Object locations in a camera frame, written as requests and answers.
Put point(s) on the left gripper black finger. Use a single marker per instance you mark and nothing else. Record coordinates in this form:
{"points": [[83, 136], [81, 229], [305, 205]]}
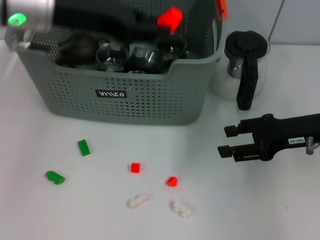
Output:
{"points": [[147, 22], [165, 37]]}

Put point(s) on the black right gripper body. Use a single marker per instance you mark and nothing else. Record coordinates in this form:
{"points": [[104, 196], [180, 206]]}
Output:
{"points": [[280, 135]]}

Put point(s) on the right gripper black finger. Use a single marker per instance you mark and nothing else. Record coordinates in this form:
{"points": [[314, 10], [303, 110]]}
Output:
{"points": [[226, 151], [232, 130]]}

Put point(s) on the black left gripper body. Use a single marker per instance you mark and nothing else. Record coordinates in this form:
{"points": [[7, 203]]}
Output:
{"points": [[95, 18]]}

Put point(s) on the large orange-red sloped block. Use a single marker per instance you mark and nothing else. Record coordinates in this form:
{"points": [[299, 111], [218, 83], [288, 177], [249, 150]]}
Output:
{"points": [[170, 17]]}

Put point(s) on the small red sloped block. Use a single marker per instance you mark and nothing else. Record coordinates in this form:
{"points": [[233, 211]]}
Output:
{"points": [[172, 181]]}

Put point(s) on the white building block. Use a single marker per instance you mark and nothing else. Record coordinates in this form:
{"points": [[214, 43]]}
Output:
{"points": [[137, 201], [180, 209]]}

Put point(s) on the green building block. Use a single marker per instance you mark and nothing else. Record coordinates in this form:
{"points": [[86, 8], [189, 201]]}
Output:
{"points": [[55, 177], [83, 148]]}

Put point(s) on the grey perforated storage bin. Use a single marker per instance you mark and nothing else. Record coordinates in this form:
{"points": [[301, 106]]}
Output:
{"points": [[150, 105]]}

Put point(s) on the small red cube block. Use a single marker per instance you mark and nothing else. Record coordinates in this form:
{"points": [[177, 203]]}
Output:
{"points": [[135, 167]]}

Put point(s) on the black clay teapot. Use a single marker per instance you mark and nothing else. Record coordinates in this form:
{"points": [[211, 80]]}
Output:
{"points": [[80, 47]]}

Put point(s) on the glass carafe with black lid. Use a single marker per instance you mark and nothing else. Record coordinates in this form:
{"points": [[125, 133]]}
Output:
{"points": [[250, 42]]}

